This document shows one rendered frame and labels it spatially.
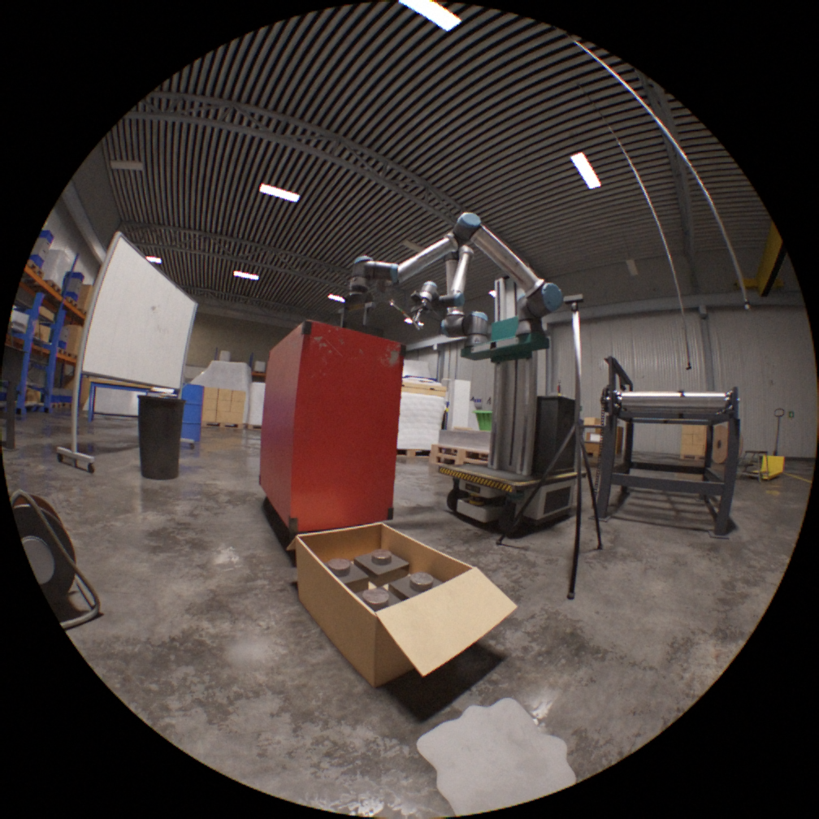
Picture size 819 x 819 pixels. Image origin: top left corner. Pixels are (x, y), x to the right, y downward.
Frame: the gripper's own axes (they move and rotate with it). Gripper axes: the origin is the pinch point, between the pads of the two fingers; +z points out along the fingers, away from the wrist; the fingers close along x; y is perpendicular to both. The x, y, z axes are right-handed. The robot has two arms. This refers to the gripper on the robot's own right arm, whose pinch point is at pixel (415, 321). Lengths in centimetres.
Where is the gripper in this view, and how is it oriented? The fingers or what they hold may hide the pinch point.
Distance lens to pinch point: 171.8
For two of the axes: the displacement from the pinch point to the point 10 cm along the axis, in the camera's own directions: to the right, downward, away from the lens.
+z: -3.1, 8.7, -3.8
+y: 6.9, 4.8, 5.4
